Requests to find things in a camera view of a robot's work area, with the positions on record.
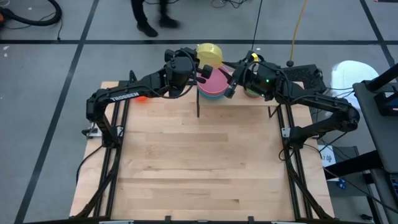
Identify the black table edge clamp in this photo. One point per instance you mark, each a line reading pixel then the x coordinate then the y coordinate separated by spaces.
pixel 168 219
pixel 250 219

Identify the black desk device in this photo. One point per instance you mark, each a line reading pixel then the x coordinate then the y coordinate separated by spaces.
pixel 385 102

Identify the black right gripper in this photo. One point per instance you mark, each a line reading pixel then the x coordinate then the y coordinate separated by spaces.
pixel 258 77

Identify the black metal table frame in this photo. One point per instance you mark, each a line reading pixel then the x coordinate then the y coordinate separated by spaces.
pixel 202 220

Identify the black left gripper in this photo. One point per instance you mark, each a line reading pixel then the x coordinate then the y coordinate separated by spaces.
pixel 183 68

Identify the pink large bowl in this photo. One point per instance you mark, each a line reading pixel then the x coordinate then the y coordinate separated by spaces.
pixel 214 82

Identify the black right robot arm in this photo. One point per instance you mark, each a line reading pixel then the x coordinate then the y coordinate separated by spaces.
pixel 326 104

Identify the silver metal bracket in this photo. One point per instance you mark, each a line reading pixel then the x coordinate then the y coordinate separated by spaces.
pixel 119 131
pixel 285 132

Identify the orange translucent small bowl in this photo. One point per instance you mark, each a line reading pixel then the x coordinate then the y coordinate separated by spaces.
pixel 142 99

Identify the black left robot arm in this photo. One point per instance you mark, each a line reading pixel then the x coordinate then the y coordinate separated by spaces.
pixel 124 96

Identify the yellow tag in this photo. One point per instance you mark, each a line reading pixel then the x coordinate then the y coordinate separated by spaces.
pixel 255 57

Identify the blue large bowl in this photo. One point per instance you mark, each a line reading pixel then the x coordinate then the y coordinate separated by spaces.
pixel 211 97

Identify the white paper sheet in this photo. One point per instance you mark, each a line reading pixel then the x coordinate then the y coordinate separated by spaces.
pixel 326 157

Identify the person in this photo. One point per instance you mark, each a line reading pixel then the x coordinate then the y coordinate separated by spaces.
pixel 146 21

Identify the grey desk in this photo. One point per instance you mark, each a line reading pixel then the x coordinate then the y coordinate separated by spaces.
pixel 373 137

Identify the yellow translucent small bowl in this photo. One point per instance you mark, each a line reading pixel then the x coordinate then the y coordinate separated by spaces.
pixel 210 54

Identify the green translucent small bowl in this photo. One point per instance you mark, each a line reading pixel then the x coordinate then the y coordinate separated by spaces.
pixel 250 95

